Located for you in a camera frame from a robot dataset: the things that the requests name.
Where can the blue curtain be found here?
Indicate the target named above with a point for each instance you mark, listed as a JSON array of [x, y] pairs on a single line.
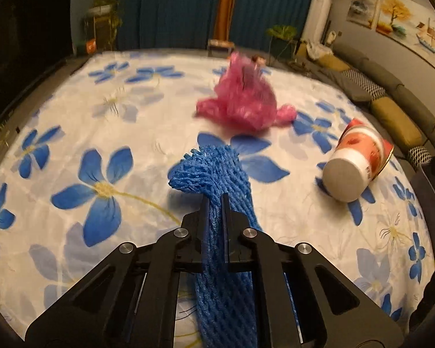
[[166, 7], [272, 3]]

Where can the small orange box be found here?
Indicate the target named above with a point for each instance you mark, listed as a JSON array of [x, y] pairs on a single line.
[[90, 46]]

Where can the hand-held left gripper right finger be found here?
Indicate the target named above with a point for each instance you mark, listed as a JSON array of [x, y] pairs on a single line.
[[227, 224]]

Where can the green potted plant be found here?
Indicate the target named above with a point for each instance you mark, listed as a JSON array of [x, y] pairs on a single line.
[[282, 32]]

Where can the grey landscape painting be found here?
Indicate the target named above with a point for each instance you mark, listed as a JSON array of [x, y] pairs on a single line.
[[363, 6]]

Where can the grey sofa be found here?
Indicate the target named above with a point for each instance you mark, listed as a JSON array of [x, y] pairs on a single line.
[[402, 79]]

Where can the white cloth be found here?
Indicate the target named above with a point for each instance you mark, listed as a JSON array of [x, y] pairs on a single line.
[[317, 50]]

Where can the black television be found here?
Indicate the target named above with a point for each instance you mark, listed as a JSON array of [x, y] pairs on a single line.
[[29, 36]]

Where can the pink plastic bag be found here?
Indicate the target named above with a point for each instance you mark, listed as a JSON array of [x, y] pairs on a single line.
[[243, 98]]

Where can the small checkered cushion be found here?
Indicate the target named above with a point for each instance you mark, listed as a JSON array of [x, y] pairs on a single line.
[[419, 154]]

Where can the large mustard cushion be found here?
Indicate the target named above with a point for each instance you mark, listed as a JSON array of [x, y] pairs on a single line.
[[395, 121]]

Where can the blue foam net sleeve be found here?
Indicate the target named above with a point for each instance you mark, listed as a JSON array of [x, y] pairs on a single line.
[[217, 174]]

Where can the large checkered cushion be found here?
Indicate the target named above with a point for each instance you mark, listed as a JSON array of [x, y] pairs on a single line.
[[364, 84]]

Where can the small mustard cushion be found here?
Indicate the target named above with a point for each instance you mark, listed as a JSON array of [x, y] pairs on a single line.
[[334, 63]]

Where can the white bowl planter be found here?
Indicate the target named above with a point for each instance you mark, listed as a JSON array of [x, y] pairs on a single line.
[[101, 9]]

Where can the white and red paper cup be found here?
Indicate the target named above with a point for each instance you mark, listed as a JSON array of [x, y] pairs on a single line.
[[351, 163]]

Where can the yellow tree and sailboat painting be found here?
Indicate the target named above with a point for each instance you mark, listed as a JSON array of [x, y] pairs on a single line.
[[409, 25]]

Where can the orange curtain strip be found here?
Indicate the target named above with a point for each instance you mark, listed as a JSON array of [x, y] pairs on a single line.
[[227, 3]]

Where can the trailing green plant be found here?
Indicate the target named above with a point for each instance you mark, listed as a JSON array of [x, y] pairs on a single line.
[[112, 21]]

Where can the white standing air conditioner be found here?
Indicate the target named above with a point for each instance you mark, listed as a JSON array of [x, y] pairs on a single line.
[[316, 16]]

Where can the small brown stool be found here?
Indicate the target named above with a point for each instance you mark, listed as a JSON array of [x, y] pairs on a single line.
[[221, 46]]

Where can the dark grey bin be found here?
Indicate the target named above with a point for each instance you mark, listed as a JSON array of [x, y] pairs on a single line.
[[433, 203]]

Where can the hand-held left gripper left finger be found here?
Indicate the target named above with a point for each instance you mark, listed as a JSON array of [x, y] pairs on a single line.
[[205, 221]]

